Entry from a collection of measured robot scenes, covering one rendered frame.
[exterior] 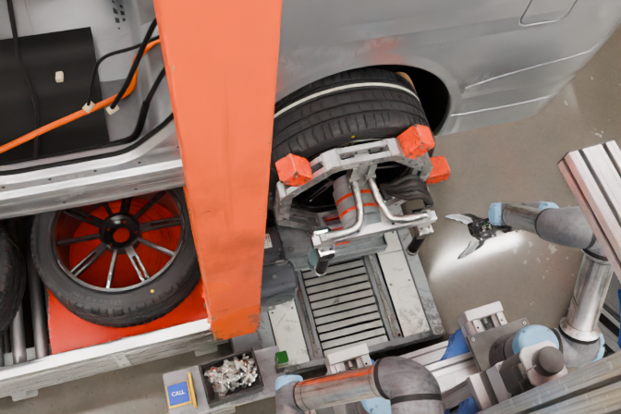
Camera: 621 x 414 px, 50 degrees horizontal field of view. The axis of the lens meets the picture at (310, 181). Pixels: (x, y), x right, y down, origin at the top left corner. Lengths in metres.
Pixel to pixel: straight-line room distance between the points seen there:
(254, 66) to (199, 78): 0.08
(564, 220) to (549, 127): 1.91
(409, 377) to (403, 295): 1.54
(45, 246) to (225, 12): 1.95
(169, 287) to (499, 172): 1.81
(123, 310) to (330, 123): 1.05
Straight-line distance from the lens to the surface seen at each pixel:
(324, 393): 1.73
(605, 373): 1.15
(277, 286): 2.67
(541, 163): 3.68
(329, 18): 1.83
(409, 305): 3.08
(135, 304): 2.58
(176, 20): 0.89
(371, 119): 2.12
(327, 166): 2.10
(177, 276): 2.59
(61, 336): 2.85
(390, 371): 1.59
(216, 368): 2.43
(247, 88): 1.04
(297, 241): 2.93
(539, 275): 3.41
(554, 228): 1.94
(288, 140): 2.15
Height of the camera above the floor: 2.95
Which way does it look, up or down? 63 degrees down
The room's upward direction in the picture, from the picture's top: 11 degrees clockwise
